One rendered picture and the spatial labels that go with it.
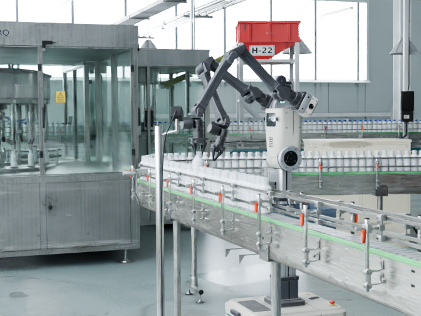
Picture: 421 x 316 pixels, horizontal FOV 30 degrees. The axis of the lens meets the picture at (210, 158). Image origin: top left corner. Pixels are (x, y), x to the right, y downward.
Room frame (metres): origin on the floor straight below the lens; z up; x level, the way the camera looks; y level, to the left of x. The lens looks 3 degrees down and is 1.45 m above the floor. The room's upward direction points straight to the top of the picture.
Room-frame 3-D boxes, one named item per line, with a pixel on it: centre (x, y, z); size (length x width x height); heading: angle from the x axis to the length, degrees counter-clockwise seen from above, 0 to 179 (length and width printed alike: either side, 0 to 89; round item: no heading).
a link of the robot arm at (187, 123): (4.49, 0.11, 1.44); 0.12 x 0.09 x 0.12; 111
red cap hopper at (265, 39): (11.57, -0.84, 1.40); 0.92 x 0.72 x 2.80; 92
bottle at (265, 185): (3.61, -0.25, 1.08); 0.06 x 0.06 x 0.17
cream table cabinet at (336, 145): (8.81, -1.62, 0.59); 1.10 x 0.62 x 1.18; 92
